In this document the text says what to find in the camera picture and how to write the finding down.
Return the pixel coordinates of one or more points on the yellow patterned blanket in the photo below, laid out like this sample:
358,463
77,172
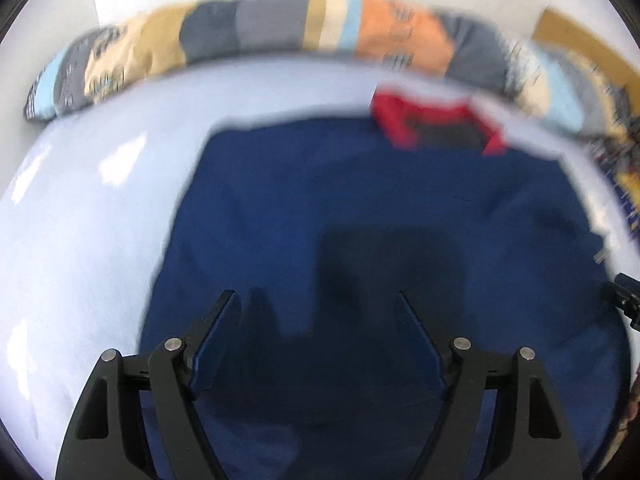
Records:
627,180

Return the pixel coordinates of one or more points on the navy blue jacket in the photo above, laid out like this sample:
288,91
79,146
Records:
350,200

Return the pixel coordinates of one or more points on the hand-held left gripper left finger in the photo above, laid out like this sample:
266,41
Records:
217,345

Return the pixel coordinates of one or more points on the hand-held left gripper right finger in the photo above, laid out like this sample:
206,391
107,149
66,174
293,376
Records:
417,345

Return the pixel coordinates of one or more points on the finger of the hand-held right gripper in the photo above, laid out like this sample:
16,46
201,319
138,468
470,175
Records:
627,300

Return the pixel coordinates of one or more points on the light blue cloud bed sheet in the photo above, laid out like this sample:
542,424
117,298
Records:
75,235

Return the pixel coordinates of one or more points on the patchwork quilt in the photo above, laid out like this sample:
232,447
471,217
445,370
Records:
260,25

